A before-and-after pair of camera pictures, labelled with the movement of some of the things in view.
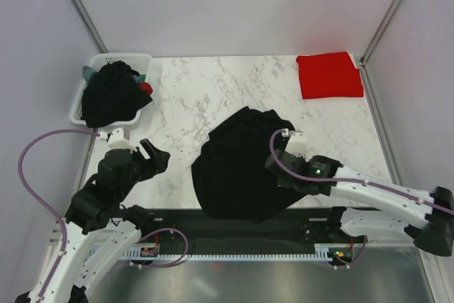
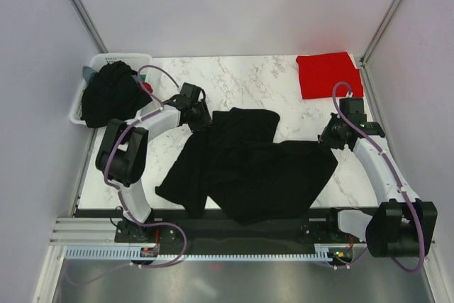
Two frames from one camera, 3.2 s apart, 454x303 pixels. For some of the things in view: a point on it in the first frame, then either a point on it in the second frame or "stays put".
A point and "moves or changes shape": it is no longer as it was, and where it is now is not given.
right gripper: (283, 183) → (325, 137)
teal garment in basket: (87, 72) stays put
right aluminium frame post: (382, 26) stays put
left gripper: (152, 165) → (206, 120)
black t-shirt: (230, 169) moves or changes shape
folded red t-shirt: (329, 75) stays put
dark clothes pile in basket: (113, 96) stays put
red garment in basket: (146, 86) stays put
